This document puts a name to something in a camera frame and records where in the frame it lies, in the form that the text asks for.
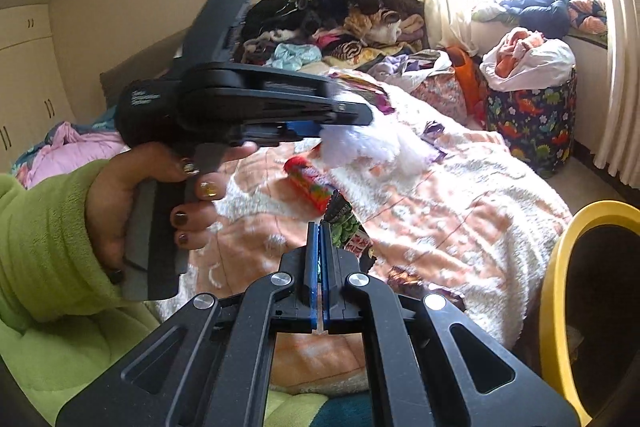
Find white wardrobe doors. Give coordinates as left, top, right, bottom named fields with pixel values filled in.
left=0, top=4, right=75, bottom=171

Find yellow black trash bin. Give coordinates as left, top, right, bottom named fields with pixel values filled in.
left=538, top=200, right=639, bottom=426

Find purple candy wrapper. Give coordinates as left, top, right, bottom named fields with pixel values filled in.
left=421, top=121, right=447, bottom=162

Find cream curtain right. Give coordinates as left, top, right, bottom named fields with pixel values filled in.
left=594, top=0, right=639, bottom=188

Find red patterned tube package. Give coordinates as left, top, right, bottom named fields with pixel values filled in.
left=284, top=156, right=335, bottom=213

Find dinosaur print laundry basket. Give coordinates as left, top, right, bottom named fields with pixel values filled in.
left=486, top=68, right=577, bottom=178

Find left hand painted nails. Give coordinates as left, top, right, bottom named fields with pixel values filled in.
left=85, top=143, right=228, bottom=270

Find white foam fruit net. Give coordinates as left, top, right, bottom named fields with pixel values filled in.
left=320, top=121, right=446, bottom=176

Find orange bag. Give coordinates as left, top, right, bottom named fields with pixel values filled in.
left=446, top=46, right=487, bottom=128

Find colourful snack wrapper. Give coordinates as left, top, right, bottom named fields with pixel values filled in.
left=322, top=191, right=376, bottom=273

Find pile of mixed clothes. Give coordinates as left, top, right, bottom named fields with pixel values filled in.
left=233, top=0, right=430, bottom=70

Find green fleece sleeve forearm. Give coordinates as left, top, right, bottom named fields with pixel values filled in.
left=1, top=160, right=124, bottom=332

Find pink floral fabric bag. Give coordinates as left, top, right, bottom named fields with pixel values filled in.
left=411, top=68, right=468, bottom=124

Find clothes on window sill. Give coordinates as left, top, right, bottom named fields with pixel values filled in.
left=472, top=0, right=608, bottom=39

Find peach white chenille blanket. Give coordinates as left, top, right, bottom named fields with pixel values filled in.
left=150, top=68, right=574, bottom=396

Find white bag with clothes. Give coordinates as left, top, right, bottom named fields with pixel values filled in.
left=480, top=27, right=576, bottom=92

